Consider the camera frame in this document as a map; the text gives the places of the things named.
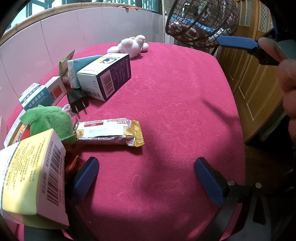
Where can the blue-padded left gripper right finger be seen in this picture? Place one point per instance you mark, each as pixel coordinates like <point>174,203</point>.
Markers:
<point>212,181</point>

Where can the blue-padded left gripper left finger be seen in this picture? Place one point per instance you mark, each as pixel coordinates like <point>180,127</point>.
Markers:
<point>84,178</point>

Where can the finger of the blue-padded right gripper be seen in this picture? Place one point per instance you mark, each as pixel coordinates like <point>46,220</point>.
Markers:
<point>237,42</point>

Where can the yellow white barcode box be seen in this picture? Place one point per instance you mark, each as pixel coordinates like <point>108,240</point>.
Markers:
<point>32,182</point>

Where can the blue white nasal drop box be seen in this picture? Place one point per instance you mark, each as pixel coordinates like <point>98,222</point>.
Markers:
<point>36,94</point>

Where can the navy white medicine box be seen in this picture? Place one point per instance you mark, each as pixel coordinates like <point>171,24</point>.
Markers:
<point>102,78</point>

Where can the person's right hand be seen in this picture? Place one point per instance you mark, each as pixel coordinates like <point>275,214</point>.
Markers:
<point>286,77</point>

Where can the wooden cabinet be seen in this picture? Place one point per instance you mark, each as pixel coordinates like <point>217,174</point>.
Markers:
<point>255,87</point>

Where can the yellow white snack bar wrapper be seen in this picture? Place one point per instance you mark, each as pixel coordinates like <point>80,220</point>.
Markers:
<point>114,131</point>

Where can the black power adapter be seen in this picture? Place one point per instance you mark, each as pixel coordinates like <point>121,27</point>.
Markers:
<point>78,100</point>

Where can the red velvet tablecloth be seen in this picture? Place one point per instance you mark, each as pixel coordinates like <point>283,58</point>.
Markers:
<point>186,110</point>

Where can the teal white tissue pack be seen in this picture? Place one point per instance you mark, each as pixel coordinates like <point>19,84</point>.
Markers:
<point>75,65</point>

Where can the green snack packet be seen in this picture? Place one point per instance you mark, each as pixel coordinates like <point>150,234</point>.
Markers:
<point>63,65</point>

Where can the white plush toy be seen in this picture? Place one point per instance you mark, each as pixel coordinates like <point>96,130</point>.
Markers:
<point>132,46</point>

